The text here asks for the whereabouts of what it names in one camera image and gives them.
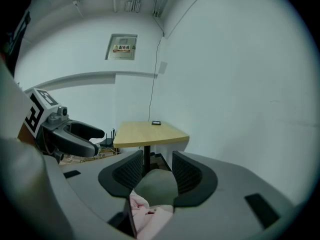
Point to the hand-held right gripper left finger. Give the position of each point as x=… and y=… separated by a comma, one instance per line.
x=120, y=179

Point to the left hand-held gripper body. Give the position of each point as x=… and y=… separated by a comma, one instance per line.
x=35, y=114

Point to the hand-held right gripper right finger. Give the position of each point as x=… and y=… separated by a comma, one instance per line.
x=195, y=181

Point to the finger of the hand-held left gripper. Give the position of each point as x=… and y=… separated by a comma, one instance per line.
x=87, y=130
x=75, y=146

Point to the pink clothes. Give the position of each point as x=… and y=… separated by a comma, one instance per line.
x=147, y=219

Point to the black router with antennas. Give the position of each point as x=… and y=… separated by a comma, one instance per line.
x=108, y=141

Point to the light wooden table black base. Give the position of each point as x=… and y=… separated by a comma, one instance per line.
x=150, y=134

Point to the small black framed device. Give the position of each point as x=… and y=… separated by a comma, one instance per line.
x=156, y=122

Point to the person's black printed shirt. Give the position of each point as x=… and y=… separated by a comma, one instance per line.
x=18, y=41

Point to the ceiling conduit pipes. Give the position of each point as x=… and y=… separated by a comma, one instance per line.
x=136, y=5

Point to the grey gripper-mounted camera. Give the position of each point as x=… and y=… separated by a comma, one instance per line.
x=58, y=115

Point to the grey electrical wall panel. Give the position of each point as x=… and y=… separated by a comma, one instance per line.
x=121, y=46

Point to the white blank wall plate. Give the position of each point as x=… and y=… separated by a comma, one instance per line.
x=163, y=67

